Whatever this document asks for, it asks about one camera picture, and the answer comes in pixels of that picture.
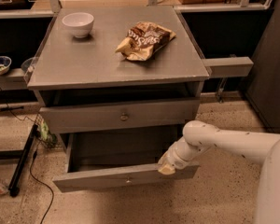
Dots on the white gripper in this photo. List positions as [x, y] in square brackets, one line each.
[175, 160]

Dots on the grey drawer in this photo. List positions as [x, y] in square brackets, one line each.
[103, 160]
[111, 116]

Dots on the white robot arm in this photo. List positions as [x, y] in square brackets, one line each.
[262, 148]

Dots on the grey drawer cabinet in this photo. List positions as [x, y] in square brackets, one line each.
[86, 71]

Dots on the grey top drawer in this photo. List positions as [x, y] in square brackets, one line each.
[111, 116]

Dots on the grey side shelf bar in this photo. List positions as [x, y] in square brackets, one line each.
[228, 67]

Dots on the brown chip bag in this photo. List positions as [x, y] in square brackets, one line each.
[143, 40]

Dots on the black metal table leg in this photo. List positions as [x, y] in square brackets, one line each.
[13, 185]

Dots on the white ceramic bowl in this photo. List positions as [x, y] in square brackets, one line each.
[78, 24]

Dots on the clear plastic cup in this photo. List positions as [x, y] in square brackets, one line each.
[29, 64]

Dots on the grey left shelf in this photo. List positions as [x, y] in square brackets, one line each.
[13, 80]

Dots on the blue patterned bowl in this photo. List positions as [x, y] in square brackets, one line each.
[5, 63]

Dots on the wire basket with green item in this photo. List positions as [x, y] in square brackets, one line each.
[47, 139]

